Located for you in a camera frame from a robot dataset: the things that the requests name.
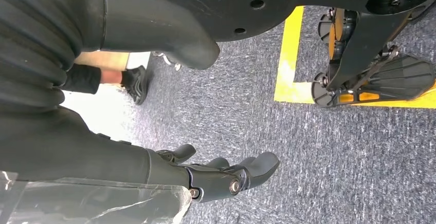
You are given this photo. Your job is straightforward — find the person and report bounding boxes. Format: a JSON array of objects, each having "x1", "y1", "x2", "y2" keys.
[{"x1": 60, "y1": 64, "x2": 149, "y2": 106}]

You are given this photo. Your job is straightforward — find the black office chair chrome base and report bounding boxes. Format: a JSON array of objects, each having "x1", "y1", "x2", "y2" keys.
[{"x1": 151, "y1": 50, "x2": 182, "y2": 72}]

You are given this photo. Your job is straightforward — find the yellow floor tape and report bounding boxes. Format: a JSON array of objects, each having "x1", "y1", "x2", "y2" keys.
[{"x1": 274, "y1": 6, "x2": 436, "y2": 110}]

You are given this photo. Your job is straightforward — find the small black orange caster wheel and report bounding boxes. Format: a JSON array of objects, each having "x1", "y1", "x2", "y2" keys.
[{"x1": 317, "y1": 7, "x2": 359, "y2": 62}]

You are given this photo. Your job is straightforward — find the large black orange caster wheel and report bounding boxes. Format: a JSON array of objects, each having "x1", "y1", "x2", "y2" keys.
[{"x1": 311, "y1": 54, "x2": 436, "y2": 108}]

